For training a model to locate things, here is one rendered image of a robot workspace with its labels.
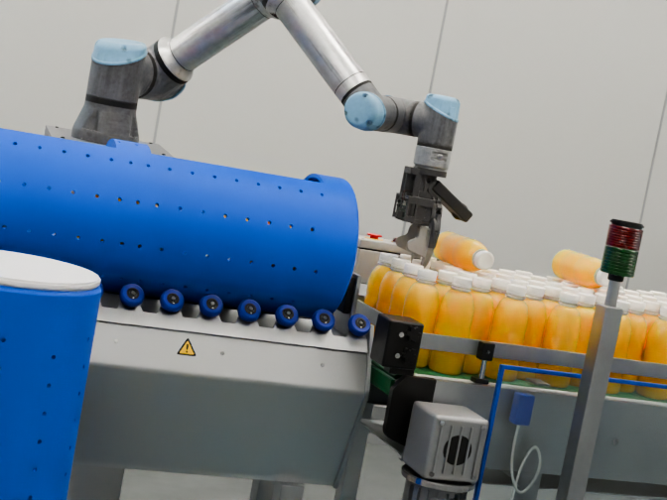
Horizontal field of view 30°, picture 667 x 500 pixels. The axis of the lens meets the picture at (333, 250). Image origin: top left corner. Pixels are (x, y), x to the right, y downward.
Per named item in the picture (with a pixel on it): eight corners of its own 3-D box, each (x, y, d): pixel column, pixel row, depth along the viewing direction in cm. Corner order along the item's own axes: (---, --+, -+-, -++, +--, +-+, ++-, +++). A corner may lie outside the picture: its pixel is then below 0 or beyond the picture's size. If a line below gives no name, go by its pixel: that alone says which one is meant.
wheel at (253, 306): (235, 302, 236) (238, 297, 234) (257, 303, 238) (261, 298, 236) (237, 322, 234) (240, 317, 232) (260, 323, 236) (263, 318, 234)
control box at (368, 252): (337, 275, 287) (346, 231, 286) (417, 286, 294) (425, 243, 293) (352, 282, 278) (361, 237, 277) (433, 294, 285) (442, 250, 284)
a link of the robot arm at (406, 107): (360, 90, 259) (408, 98, 254) (382, 93, 269) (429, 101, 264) (354, 128, 260) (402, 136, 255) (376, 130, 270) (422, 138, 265)
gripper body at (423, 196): (390, 219, 263) (401, 163, 262) (427, 225, 266) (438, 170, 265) (404, 224, 256) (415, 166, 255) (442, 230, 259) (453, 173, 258)
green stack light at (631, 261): (593, 269, 232) (598, 242, 231) (621, 273, 234) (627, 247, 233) (610, 274, 226) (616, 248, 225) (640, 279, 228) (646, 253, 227)
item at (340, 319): (324, 325, 257) (334, 266, 256) (334, 326, 258) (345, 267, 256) (339, 335, 247) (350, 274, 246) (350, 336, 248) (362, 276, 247)
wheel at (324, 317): (309, 311, 241) (313, 307, 239) (331, 312, 243) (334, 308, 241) (312, 332, 239) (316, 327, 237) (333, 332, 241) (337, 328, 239)
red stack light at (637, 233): (598, 242, 231) (602, 221, 231) (627, 247, 233) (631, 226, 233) (616, 247, 225) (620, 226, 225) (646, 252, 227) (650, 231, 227)
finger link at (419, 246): (400, 268, 259) (405, 224, 260) (426, 272, 261) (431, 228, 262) (406, 268, 256) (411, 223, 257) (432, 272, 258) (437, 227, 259)
